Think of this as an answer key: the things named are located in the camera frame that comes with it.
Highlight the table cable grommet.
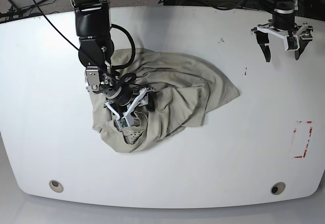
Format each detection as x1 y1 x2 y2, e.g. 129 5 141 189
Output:
271 182 286 195
49 180 64 193

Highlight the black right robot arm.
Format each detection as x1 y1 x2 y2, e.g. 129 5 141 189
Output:
70 0 154 117

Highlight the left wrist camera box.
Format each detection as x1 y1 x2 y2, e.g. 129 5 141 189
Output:
286 35 300 51

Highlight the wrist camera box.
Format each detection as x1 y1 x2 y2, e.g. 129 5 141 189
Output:
115 115 134 131
286 35 300 51

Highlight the black tripod stand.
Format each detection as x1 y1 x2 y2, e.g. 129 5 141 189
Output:
0 0 61 23

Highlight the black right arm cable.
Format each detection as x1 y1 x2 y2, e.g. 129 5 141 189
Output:
24 0 138 85

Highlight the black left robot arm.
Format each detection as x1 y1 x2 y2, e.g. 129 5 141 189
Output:
251 0 313 62

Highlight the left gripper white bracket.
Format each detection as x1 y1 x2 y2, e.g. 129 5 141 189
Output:
251 13 313 62

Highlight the beige grey T-shirt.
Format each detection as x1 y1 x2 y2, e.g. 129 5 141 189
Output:
90 48 240 153

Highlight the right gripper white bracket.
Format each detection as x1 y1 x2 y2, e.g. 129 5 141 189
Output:
85 67 157 119

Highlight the red tape rectangle marking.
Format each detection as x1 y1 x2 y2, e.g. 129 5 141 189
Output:
290 121 313 159

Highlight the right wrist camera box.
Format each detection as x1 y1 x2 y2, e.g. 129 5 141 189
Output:
115 115 134 131

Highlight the left table cable grommet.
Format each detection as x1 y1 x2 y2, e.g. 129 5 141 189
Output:
49 180 64 193

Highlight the right table cable grommet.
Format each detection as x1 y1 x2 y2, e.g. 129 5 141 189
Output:
271 182 286 195

